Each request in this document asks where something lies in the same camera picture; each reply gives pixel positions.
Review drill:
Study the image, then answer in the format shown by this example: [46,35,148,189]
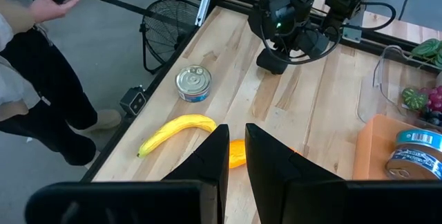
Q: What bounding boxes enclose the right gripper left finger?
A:
[23,124,231,224]

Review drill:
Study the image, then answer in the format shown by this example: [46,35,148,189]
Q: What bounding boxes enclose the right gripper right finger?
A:
[244,123,442,224]

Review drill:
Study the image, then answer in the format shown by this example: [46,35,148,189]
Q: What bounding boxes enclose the red toy grapes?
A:
[419,85,442,113]

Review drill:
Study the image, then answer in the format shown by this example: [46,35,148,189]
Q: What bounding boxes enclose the dark toy grapes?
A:
[421,109,442,127]

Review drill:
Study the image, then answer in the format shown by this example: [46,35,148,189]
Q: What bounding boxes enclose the yellow banana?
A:
[137,113,218,158]

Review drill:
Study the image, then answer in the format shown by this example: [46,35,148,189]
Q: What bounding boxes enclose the orange plastic bin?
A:
[352,113,442,182]

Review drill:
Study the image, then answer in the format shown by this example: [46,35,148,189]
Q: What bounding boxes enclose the clear plastic bin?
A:
[357,44,442,129]

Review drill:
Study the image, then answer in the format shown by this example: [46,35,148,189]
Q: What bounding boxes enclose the green striped potted plant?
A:
[402,38,442,111]

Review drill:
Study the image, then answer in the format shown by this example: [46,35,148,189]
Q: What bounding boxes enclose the black floor fan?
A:
[140,0,201,75]

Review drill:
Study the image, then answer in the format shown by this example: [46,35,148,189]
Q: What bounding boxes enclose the person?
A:
[0,0,122,167]

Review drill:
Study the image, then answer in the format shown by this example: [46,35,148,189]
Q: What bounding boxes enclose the person's hand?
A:
[29,0,81,24]

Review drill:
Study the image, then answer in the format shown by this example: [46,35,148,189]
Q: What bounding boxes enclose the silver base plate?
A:
[341,26,363,44]

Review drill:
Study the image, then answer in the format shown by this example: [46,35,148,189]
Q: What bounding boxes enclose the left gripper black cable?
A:
[258,1,397,66]

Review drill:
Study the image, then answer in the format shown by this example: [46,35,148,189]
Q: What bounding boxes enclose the small black camera box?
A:
[119,85,148,117]

